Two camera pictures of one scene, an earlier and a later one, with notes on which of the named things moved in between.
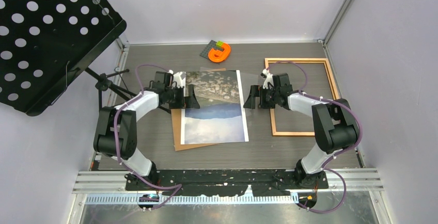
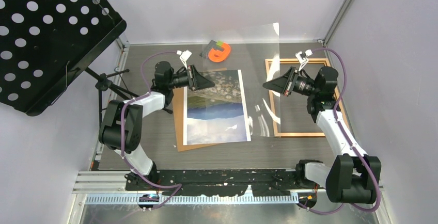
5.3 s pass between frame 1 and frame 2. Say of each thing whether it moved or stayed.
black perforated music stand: stayed
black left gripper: moved
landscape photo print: stayed
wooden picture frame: stayed
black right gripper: moved
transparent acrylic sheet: moved
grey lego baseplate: stayed
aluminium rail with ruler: stayed
